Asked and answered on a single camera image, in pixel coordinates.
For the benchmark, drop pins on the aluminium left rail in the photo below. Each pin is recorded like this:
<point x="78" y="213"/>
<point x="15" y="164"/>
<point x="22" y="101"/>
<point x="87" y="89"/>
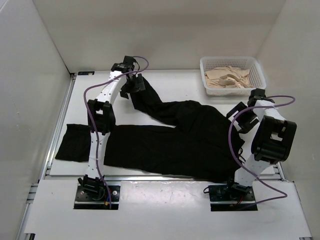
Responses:
<point x="57" y="130"/>

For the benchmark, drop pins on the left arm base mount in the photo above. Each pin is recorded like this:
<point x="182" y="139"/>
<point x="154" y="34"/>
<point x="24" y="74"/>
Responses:
<point x="92" y="194"/>

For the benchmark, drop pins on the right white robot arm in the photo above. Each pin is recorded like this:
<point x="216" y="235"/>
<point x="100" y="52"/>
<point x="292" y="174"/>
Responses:
<point x="271" y="144"/>

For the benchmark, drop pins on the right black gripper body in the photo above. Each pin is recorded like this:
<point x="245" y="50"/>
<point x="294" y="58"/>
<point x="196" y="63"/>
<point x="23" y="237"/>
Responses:
<point x="244" y="119"/>

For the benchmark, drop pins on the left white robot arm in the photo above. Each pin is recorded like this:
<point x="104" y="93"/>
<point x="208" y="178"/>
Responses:
<point x="124" y="78"/>

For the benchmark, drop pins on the dark label sticker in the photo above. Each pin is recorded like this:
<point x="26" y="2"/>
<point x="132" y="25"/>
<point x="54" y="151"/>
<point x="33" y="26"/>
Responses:
<point x="86" y="73"/>

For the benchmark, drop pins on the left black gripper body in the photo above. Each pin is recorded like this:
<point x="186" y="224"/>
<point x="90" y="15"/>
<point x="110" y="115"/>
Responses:
<point x="132" y="86"/>

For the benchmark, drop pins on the white plastic basket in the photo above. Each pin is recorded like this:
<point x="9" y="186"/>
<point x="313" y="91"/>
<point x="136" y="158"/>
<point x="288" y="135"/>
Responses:
<point x="256" y="77"/>

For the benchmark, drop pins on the aluminium front rail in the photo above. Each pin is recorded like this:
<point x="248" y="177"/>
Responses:
<point x="150" y="178"/>

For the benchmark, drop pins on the beige trousers in basket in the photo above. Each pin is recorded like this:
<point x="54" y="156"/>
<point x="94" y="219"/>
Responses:
<point x="228" y="77"/>

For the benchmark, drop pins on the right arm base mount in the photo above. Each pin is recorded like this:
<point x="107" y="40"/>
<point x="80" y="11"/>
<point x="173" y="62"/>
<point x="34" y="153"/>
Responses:
<point x="224" y="199"/>

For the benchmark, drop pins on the black trousers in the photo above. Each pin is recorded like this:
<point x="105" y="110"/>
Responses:
<point x="192" y="140"/>

